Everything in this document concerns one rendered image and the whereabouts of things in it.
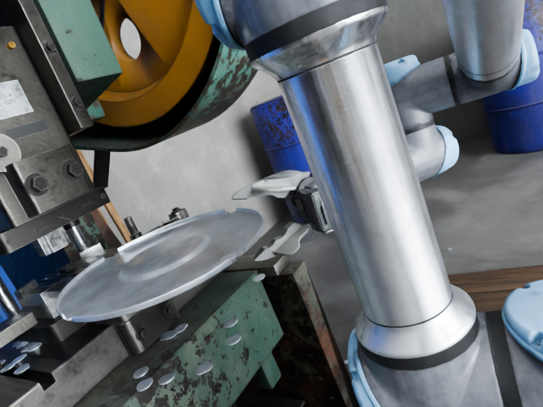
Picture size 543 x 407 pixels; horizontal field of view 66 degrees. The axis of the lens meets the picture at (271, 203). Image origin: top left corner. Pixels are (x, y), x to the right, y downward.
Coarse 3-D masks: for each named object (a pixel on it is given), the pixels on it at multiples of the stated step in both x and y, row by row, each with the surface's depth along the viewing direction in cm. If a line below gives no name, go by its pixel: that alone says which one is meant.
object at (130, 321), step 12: (108, 252) 75; (72, 276) 66; (60, 288) 64; (168, 300) 69; (144, 312) 65; (156, 312) 66; (168, 312) 67; (108, 324) 64; (120, 324) 62; (132, 324) 63; (144, 324) 64; (156, 324) 66; (168, 324) 68; (132, 336) 63; (144, 336) 63; (156, 336) 66; (132, 348) 63; (144, 348) 64
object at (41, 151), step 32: (0, 32) 64; (0, 64) 63; (32, 64) 67; (0, 96) 62; (32, 96) 66; (0, 128) 61; (32, 128) 65; (64, 128) 69; (0, 160) 60; (32, 160) 61; (64, 160) 65; (0, 192) 60; (32, 192) 60; (64, 192) 64; (0, 224) 62
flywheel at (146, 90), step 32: (96, 0) 93; (128, 0) 89; (160, 0) 85; (192, 0) 77; (160, 32) 88; (192, 32) 80; (128, 64) 96; (160, 64) 92; (192, 64) 83; (128, 96) 98; (160, 96) 91; (192, 96) 91
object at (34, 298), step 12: (96, 252) 79; (72, 264) 77; (84, 264) 73; (48, 276) 75; (60, 276) 71; (36, 288) 70; (48, 288) 67; (24, 300) 69; (36, 300) 67; (48, 300) 66; (36, 312) 69; (48, 312) 66
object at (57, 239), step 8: (56, 232) 71; (64, 232) 73; (40, 240) 70; (48, 240) 70; (56, 240) 71; (64, 240) 72; (40, 248) 70; (48, 248) 71; (56, 248) 71; (40, 256) 71
